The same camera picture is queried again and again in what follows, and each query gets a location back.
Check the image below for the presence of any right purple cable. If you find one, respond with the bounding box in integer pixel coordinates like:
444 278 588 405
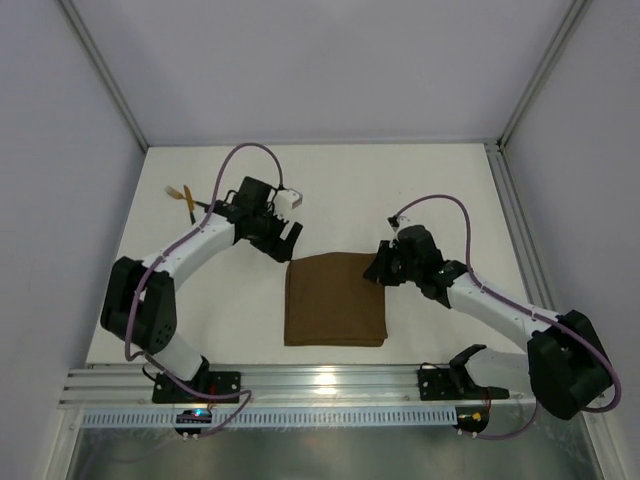
389 194 624 441

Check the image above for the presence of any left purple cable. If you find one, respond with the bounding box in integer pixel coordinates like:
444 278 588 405
123 142 286 441

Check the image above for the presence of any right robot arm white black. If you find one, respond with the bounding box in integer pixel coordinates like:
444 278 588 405
363 216 621 420

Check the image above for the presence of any brown cloth napkin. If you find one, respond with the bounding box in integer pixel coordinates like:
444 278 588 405
283 252 388 348

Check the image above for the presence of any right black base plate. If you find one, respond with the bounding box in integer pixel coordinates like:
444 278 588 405
416 363 510 401

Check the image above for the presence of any right black controller board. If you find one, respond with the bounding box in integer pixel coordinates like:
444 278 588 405
454 408 490 439

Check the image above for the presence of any left aluminium frame post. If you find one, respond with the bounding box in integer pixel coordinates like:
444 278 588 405
54 0 150 153

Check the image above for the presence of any black controller board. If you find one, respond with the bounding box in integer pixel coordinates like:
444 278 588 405
454 408 490 439
174 408 213 440

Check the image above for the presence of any aluminium rail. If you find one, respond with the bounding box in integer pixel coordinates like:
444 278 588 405
484 142 559 311
57 363 606 407

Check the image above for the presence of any gold knife green handle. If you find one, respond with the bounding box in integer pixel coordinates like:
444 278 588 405
183 185 196 225

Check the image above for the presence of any left black controller board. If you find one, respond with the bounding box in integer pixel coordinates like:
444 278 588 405
174 408 213 440

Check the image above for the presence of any gold fork green handle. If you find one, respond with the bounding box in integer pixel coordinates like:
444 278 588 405
164 186 209 209

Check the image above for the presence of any grey slotted cable duct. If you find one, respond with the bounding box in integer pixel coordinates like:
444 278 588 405
80 405 456 429

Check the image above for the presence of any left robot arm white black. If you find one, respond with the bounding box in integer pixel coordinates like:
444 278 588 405
100 177 303 382

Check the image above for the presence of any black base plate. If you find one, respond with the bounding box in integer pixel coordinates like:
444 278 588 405
152 370 242 404
416 363 510 401

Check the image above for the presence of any front aluminium rail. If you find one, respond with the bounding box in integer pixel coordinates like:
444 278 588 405
57 363 606 407

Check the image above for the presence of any right aluminium rail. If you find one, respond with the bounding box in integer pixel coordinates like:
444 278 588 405
484 142 559 311

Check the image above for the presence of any purple cable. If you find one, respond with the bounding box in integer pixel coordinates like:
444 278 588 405
123 142 286 441
389 194 624 441

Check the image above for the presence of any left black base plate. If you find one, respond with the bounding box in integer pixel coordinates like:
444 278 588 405
152 370 242 404

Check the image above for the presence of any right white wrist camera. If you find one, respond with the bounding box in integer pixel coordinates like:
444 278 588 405
387 215 414 234

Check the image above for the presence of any right aluminium frame post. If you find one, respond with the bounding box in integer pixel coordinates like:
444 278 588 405
496 0 592 149

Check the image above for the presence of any aluminium frame post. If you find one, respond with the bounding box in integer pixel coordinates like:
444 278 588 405
496 0 592 149
54 0 150 153

